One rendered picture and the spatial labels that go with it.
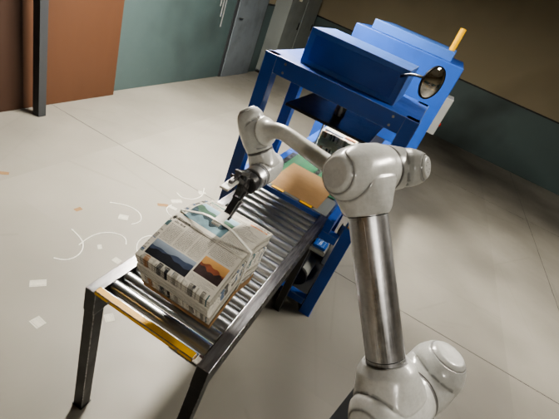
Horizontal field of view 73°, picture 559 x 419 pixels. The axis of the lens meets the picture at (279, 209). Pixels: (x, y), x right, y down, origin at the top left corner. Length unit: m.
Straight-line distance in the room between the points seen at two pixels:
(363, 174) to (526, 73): 8.88
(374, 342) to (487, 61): 8.85
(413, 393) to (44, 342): 1.89
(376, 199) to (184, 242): 0.64
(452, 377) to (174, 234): 0.90
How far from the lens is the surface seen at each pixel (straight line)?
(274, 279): 1.79
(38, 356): 2.38
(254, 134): 1.38
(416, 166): 1.04
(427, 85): 2.09
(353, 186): 0.88
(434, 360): 1.18
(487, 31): 9.59
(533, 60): 9.68
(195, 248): 1.25
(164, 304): 1.56
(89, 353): 1.85
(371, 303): 0.98
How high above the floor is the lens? 1.97
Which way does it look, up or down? 31 degrees down
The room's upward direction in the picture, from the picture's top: 23 degrees clockwise
